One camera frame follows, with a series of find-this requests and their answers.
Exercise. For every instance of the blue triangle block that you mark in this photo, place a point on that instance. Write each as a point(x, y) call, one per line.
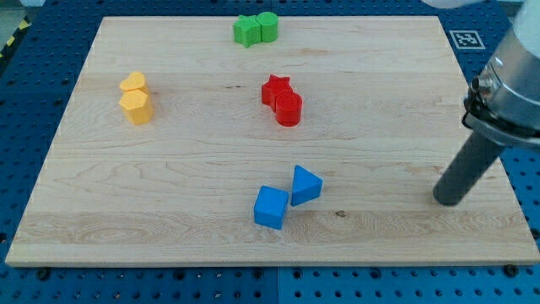
point(306, 186)

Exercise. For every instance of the red star block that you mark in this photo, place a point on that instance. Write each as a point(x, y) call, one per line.
point(274, 87)

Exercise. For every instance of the white fiducial marker tag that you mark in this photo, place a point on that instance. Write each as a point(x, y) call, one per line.
point(467, 40)

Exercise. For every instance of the yellow hexagon block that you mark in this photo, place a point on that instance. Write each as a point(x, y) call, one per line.
point(136, 107)

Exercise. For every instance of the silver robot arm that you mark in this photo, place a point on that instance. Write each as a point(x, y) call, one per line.
point(503, 100)

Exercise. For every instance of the wooden board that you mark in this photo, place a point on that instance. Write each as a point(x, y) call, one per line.
point(381, 120)

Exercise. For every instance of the red cylinder block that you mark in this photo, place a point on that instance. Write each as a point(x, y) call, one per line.
point(288, 108)

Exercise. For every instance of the yellow heart block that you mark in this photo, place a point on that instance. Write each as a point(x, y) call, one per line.
point(134, 81)

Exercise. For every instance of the blue cube block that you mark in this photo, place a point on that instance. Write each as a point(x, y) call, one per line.
point(270, 207)

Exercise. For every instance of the green cylinder block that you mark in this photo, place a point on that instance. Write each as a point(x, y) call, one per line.
point(269, 26)

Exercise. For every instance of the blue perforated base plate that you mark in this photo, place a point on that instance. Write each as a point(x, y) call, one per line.
point(39, 72)

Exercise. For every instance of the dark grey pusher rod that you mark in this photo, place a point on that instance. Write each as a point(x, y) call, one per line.
point(476, 155)

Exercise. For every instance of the green star block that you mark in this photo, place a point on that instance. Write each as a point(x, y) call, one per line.
point(247, 31)

